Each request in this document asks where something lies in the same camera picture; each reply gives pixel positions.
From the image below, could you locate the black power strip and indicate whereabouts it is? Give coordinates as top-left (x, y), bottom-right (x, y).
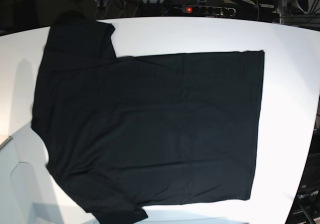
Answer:
top-left (174, 5), bottom-right (236, 18)

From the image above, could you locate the black T-shirt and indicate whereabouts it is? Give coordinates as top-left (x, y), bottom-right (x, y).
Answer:
top-left (31, 17), bottom-right (265, 224)

